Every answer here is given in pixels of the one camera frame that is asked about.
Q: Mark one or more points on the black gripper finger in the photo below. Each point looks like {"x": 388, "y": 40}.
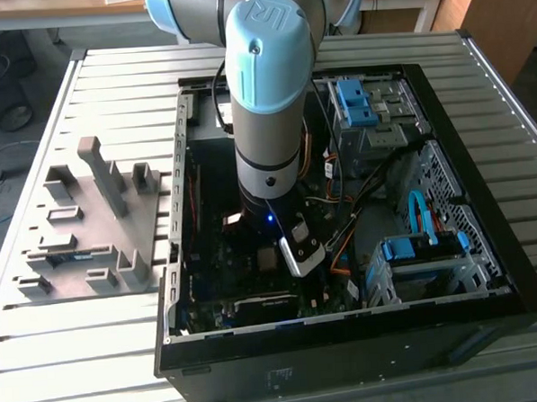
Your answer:
{"x": 233, "y": 223}

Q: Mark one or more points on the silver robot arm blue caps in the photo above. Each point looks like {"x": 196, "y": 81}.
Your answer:
{"x": 269, "y": 133}

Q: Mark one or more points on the dark green motherboard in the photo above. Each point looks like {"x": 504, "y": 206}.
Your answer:
{"x": 222, "y": 266}

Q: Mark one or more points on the grey power supply unit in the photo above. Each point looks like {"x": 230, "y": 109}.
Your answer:
{"x": 212, "y": 159}

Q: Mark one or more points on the black graphics card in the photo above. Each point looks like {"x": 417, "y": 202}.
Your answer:
{"x": 267, "y": 308}

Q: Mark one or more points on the grey plastic parts rack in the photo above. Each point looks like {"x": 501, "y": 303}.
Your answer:
{"x": 99, "y": 232}

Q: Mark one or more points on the black open PC case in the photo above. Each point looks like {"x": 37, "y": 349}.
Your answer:
{"x": 303, "y": 357}

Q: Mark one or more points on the blue carrier with black disk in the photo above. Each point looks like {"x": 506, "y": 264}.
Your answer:
{"x": 399, "y": 248}

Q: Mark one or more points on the grey metal drive cage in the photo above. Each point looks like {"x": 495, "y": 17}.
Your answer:
{"x": 382, "y": 141}
{"x": 434, "y": 269}

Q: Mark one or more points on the blue plastic disk carrier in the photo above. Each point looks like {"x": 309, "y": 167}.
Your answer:
{"x": 356, "y": 111}

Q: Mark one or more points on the RAM stick with blue label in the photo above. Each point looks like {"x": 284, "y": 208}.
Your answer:
{"x": 73, "y": 256}

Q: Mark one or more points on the wooden cabinet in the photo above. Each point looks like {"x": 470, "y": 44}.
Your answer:
{"x": 502, "y": 17}

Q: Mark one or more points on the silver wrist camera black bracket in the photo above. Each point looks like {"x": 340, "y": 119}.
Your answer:
{"x": 299, "y": 262}

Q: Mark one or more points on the wooden desk white frame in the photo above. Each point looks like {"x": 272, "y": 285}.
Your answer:
{"x": 38, "y": 10}

